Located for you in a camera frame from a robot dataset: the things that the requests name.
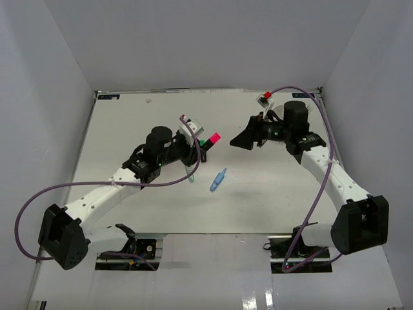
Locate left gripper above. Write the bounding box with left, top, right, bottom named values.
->
left=158, top=132, right=207, bottom=167

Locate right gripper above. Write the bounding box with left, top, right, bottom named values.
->
left=230, top=112, right=292, bottom=150

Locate green-capped black highlighter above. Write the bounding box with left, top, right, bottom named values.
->
left=199, top=139, right=207, bottom=163

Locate pink-capped black highlighter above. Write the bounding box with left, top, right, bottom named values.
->
left=203, top=132, right=221, bottom=152

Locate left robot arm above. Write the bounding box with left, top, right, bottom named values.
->
left=38, top=119, right=213, bottom=270

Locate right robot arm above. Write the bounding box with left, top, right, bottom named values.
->
left=230, top=101, right=389, bottom=258

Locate light green highlighter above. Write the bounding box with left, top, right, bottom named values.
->
left=185, top=165, right=195, bottom=183

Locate blue highlighter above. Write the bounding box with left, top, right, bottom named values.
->
left=210, top=168, right=227, bottom=192

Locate white round divided container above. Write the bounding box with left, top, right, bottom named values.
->
left=272, top=105, right=314, bottom=119

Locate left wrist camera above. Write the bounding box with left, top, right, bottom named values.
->
left=179, top=114, right=204, bottom=138

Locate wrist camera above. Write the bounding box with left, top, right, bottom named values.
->
left=179, top=114, right=204, bottom=138
left=256, top=92, right=275, bottom=112

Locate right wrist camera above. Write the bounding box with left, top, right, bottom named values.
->
left=256, top=92, right=275, bottom=112

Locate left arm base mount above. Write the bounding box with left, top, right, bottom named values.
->
left=89, top=223, right=165, bottom=271

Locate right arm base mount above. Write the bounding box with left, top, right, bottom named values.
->
left=263, top=235, right=332, bottom=274

